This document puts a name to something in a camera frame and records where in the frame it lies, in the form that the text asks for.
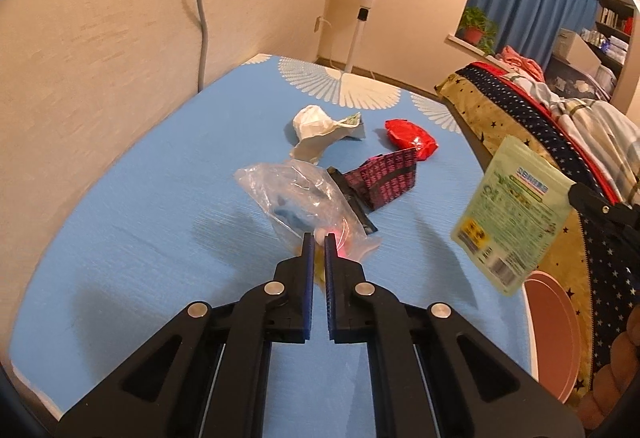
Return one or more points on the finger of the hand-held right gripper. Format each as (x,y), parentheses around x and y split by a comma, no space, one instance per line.
(585,198)

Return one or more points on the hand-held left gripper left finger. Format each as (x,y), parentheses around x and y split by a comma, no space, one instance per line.
(307,298)

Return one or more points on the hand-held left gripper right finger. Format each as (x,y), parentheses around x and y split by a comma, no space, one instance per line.
(331,298)

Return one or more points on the green printed pouch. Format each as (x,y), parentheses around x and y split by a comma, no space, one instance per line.
(510,218)

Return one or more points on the clear plastic bag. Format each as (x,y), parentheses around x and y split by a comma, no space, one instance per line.
(295,190)

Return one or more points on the pink plastic bucket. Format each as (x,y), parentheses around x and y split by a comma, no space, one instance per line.
(555,333)

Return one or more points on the striped quilt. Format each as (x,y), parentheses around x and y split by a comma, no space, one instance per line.
(600,123)

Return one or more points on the flat black wrapper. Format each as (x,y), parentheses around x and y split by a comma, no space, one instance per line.
(357,208)

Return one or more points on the bed with star blanket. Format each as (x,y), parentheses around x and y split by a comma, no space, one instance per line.
(510,118)

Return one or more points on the white lidded container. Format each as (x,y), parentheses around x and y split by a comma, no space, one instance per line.
(606,80)

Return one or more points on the maroon patterned wrapper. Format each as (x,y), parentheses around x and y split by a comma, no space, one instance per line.
(387,178)

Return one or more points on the white box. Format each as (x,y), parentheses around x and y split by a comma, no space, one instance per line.
(575,49)

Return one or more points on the pink cloth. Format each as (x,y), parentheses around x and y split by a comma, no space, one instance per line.
(520,60)

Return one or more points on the stack of white packs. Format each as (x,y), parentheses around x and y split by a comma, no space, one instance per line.
(612,47)

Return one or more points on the red blanket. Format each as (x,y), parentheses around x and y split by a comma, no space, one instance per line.
(487,68)

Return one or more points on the white table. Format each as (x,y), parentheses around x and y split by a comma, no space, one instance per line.
(533,353)

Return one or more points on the blue patterned tablecloth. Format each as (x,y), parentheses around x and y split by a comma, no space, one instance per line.
(150,243)

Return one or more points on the dark wooden bookshelf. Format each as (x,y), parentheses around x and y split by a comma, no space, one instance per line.
(614,30)

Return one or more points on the crumpled white packet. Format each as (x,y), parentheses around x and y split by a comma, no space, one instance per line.
(312,123)

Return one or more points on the red box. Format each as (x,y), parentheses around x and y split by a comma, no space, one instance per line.
(629,24)

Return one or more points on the shiny red wrapper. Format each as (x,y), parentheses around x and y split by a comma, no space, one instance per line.
(410,135)

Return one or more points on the row of books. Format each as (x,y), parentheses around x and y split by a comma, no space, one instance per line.
(610,16)

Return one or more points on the potted green plant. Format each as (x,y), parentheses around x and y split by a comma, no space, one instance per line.
(472,34)

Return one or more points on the white windowsill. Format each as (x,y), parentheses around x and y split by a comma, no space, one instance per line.
(457,40)

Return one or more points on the white wall socket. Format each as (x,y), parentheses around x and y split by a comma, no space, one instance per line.
(318,24)

